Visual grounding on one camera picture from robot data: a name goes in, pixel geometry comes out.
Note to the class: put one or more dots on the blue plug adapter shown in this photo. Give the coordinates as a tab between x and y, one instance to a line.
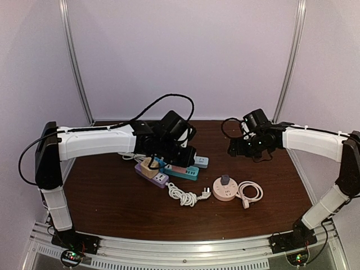
161	163

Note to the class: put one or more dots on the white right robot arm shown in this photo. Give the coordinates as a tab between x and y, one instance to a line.
339	147

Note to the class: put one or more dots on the dark grey charger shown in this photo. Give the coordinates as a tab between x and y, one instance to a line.
224	180

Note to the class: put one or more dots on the grey-blue power strip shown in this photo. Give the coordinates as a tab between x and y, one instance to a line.
201	162

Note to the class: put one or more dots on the beige cube socket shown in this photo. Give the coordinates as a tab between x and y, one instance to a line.
149	167

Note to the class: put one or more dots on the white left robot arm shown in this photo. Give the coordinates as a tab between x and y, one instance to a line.
63	143

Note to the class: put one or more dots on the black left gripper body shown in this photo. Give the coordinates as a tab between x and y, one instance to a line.
172	157

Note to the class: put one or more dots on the purple power strip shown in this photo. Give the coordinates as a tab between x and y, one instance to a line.
161	180

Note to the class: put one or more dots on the teal power strip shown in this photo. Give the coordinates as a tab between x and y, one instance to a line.
189	173

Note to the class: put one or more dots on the aluminium front rail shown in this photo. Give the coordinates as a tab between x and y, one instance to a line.
122	253

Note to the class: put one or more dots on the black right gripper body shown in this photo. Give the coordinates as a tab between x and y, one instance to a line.
254	149

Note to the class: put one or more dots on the pink cube socket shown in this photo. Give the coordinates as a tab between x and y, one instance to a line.
179	169

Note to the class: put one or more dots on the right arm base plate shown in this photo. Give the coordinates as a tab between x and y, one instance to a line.
298	238

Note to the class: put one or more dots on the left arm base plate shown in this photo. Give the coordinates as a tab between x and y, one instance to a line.
75	241

